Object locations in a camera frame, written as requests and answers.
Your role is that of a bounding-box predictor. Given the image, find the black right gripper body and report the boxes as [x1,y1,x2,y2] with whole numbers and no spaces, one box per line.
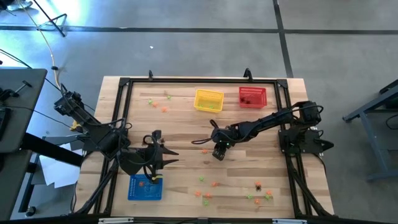
[211,125,239,146]

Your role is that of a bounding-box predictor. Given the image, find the dark grey desk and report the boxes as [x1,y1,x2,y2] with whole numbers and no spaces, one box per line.
[0,67,85,222]

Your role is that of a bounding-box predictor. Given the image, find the black tripod stand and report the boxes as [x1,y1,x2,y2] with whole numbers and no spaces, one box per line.
[32,0,68,37]

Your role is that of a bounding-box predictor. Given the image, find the red plastic basket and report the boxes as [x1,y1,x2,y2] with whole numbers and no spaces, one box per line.
[238,86,268,109]

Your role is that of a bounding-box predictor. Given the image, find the yellow plastic basket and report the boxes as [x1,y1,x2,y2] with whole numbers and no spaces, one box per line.
[193,89,225,113]

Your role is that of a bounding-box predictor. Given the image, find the black aluminium table frame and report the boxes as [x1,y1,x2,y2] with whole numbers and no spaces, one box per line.
[74,67,336,218]

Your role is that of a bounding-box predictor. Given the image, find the yellow floor cable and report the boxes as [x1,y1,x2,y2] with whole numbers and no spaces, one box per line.
[17,0,82,131]

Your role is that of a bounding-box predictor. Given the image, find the grey metal table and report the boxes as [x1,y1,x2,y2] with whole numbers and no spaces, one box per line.
[341,79,398,183]

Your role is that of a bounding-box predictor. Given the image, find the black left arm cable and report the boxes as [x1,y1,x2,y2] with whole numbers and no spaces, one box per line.
[111,117,164,183]

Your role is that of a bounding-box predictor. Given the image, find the blue plastic basket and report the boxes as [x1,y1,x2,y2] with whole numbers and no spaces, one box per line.
[127,173,164,202]

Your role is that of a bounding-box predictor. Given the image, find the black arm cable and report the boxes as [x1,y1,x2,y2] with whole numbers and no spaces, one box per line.
[191,119,220,146]
[111,117,164,183]

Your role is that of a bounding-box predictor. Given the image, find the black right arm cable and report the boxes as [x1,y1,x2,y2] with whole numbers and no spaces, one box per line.
[191,119,220,146]

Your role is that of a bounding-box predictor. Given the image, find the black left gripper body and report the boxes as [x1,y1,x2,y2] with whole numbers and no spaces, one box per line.
[145,145,165,172]

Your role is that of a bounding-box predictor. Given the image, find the white paper sheets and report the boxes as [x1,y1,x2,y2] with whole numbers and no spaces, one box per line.
[39,142,84,189]

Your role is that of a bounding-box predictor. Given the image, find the black clamp handle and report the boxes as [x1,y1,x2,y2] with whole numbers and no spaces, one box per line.
[0,80,33,100]

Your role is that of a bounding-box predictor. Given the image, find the white label strip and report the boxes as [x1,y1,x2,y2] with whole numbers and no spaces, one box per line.
[272,218,308,224]
[98,217,134,224]

